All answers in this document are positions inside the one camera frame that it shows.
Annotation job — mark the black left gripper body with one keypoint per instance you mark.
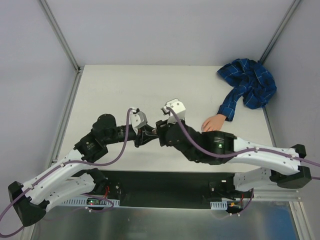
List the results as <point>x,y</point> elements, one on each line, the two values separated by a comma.
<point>137,140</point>

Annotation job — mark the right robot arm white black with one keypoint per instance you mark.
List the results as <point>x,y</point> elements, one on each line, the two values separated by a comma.
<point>274,166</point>

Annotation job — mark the white cable duct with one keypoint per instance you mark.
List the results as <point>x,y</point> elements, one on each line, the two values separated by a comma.
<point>219,205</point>
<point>84,201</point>

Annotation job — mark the left aluminium frame post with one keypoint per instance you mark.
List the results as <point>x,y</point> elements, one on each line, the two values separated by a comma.
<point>45,7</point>

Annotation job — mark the white cable duct left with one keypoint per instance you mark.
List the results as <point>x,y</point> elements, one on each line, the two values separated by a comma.
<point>84,201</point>

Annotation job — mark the mannequin hand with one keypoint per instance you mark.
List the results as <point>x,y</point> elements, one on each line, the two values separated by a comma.
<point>213,123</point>

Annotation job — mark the white cable duct right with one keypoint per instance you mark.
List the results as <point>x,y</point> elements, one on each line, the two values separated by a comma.
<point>219,205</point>

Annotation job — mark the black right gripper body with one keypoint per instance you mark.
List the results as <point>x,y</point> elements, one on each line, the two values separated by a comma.
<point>161,133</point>

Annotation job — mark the right aluminium frame post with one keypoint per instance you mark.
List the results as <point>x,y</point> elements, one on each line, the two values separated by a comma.
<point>292,9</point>

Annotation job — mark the blue plaid shirt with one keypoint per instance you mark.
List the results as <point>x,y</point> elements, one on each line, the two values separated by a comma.
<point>249,80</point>

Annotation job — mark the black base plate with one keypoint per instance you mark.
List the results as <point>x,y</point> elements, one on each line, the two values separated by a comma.
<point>173,190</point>

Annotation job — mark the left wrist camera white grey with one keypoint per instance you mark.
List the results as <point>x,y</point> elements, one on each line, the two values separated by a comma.
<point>138,119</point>

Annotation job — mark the aluminium rail right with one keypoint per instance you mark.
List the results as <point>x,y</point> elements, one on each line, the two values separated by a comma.
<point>274,193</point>

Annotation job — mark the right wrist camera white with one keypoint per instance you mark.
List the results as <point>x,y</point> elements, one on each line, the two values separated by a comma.
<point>177,106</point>

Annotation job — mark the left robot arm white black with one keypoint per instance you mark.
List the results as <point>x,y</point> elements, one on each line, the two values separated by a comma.
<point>77,173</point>

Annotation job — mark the aluminium frame post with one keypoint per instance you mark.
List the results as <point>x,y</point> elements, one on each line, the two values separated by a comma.
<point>292,9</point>
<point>45,7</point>

